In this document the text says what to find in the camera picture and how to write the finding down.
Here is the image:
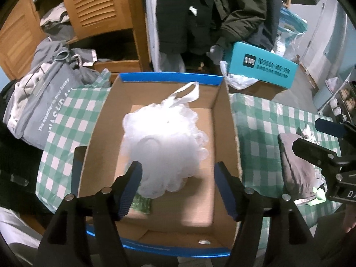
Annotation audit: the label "white plastic bag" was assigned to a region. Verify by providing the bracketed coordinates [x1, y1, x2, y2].
[220, 61, 259, 90]

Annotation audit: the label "light green cloth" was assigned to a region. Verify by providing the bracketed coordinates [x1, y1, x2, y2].
[302, 186, 327, 205]

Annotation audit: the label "grey hoodie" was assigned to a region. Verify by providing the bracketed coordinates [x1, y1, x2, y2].
[32, 40, 112, 70]

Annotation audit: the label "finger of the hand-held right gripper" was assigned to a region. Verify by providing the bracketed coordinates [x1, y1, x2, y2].
[314, 118, 356, 140]
[292, 138, 345, 178]

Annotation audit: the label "grey printed tote bag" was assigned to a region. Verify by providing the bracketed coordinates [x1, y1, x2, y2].
[3, 61, 103, 151]

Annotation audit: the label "white tissue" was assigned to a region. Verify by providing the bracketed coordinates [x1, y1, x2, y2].
[296, 124, 320, 145]

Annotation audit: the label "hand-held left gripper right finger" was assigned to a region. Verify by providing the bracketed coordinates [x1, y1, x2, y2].
[214, 161, 323, 267]

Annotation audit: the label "teal cardboard box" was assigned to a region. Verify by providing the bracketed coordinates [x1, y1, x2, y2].
[224, 41, 299, 89]

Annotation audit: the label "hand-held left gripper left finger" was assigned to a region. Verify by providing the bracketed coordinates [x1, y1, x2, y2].
[37, 161, 144, 267]

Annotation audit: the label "white mesh bath pouf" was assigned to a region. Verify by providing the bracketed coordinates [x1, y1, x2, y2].
[122, 82, 209, 199]

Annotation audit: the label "wooden cabinet door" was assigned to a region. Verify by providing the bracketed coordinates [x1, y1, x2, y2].
[0, 0, 48, 80]

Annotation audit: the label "clear plastic bags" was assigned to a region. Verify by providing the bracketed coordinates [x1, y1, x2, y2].
[274, 7, 309, 59]

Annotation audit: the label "green checkered cloth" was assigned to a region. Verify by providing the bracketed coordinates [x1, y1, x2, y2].
[36, 87, 344, 226]

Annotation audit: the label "green scouring pad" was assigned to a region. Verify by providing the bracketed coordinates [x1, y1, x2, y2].
[131, 195, 153, 214]

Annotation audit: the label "dark hanging jacket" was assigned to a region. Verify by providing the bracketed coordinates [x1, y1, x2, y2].
[154, 0, 281, 55]

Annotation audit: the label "cardboard box with blue rim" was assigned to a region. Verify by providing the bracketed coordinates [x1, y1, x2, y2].
[71, 72, 242, 258]

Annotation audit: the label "wooden louvered door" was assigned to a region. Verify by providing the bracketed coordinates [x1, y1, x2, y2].
[58, 0, 134, 41]

